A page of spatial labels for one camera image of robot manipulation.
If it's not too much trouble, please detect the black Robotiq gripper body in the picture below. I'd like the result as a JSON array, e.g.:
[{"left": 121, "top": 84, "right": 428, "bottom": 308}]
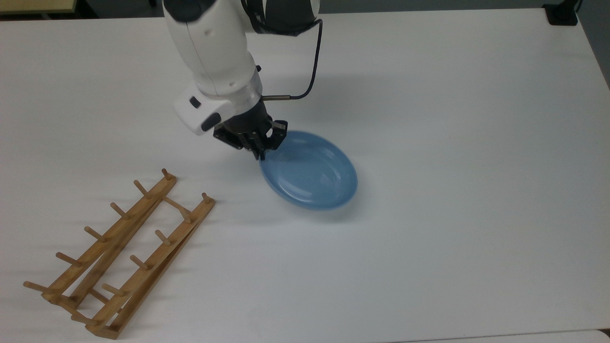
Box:
[{"left": 213, "top": 100, "right": 275, "bottom": 150}]

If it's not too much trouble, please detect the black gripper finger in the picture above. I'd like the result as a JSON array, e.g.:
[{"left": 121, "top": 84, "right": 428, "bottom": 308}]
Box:
[
  {"left": 264, "top": 120, "right": 289, "bottom": 152},
  {"left": 248, "top": 134, "right": 266, "bottom": 161}
]

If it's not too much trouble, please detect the blue plate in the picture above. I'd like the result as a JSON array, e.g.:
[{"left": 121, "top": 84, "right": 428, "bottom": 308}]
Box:
[{"left": 259, "top": 131, "right": 358, "bottom": 211}]

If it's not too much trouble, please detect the wooden plate rack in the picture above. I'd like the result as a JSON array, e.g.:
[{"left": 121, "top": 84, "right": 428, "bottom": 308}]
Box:
[{"left": 23, "top": 168, "right": 216, "bottom": 340}]

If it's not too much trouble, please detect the yellow wooden furniture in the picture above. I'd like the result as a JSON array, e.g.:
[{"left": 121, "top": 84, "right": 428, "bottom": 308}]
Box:
[{"left": 0, "top": 0, "right": 77, "bottom": 15}]

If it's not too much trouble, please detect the black table clamp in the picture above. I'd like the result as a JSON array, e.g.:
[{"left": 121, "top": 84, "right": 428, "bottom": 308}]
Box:
[{"left": 543, "top": 0, "right": 580, "bottom": 26}]

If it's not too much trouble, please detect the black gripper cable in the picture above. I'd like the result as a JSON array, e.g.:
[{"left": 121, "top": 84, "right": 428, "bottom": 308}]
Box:
[{"left": 261, "top": 18, "right": 324, "bottom": 101}]

